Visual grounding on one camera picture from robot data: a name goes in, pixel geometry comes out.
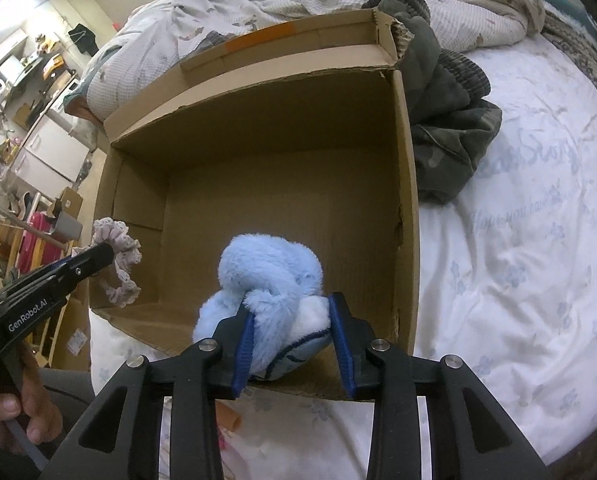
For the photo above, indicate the patterned knit blanket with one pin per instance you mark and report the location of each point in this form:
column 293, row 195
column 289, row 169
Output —
column 573, row 40

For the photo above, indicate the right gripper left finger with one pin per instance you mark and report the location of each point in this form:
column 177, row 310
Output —
column 119, row 435

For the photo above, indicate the black hanging garment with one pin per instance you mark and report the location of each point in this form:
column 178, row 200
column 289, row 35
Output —
column 84, row 39

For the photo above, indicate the grey bin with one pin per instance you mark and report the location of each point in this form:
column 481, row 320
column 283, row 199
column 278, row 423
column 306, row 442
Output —
column 66, row 228

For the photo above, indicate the red bag on rack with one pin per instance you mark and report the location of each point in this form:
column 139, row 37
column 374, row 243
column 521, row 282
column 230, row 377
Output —
column 40, row 222

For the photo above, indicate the white floral bed sheet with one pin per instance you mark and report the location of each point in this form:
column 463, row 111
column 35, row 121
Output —
column 509, row 268

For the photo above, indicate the open cardboard box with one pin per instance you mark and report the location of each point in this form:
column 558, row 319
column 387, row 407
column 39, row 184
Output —
column 299, row 130

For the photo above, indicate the light blue fluffy plush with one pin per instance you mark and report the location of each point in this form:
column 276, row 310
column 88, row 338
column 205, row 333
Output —
column 281, row 283

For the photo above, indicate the person's left hand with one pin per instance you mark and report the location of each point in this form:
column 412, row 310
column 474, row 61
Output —
column 45, row 420

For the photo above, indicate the white checked bear duvet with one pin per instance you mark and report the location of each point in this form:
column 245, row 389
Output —
column 162, row 33

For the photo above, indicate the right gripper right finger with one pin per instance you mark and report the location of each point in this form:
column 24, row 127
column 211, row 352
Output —
column 471, row 435

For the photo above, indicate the peach silicone tube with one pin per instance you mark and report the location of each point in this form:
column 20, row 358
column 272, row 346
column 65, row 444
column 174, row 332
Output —
column 226, row 417

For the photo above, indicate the pale pink lace scrunchie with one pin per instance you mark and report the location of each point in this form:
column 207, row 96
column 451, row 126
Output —
column 115, row 280

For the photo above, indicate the white kitchen cabinets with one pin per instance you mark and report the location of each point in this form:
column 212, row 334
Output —
column 50, row 159

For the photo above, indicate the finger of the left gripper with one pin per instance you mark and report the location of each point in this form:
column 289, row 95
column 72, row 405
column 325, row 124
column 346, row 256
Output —
column 86, row 263

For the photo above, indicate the camouflage jacket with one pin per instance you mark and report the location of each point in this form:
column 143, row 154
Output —
column 451, row 122

